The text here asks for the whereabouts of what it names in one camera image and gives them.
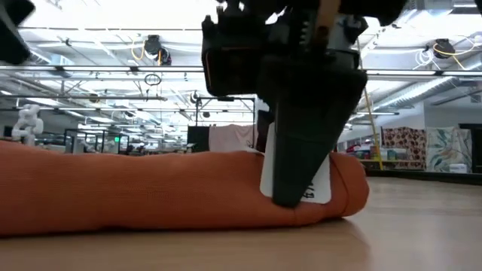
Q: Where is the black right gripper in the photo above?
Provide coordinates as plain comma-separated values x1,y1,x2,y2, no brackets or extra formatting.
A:
258,0,371,209

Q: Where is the orange cloth towel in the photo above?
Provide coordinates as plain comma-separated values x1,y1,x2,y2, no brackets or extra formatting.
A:
0,139,370,237

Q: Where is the pink hanging cloth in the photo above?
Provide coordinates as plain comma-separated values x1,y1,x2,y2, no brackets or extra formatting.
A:
208,123,260,154

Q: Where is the brown floral cloth panel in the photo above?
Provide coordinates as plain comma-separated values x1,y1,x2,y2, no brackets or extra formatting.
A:
380,126,428,171

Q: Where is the black upright panel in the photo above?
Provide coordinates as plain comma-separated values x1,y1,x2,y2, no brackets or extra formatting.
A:
186,125,211,154

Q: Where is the teal leaf cloth panel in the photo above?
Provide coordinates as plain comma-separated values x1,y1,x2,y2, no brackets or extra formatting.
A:
426,126,473,174

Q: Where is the yellow cable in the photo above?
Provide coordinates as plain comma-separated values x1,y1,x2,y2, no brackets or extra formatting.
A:
360,85,384,172

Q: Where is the black metal gantry frame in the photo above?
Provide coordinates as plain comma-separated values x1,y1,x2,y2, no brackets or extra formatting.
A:
194,96,257,151

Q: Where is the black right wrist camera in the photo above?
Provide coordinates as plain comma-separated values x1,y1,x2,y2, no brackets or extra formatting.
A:
200,14,265,98

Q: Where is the black aluminium table frame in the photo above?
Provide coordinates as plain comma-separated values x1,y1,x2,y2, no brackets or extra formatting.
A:
367,168,482,187

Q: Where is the black ceiling cable reel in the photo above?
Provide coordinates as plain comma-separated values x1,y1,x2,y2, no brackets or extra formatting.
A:
432,38,457,60
144,34,173,67

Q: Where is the long ceiling light rail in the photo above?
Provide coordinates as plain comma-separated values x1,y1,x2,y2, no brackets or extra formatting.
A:
0,64,482,78

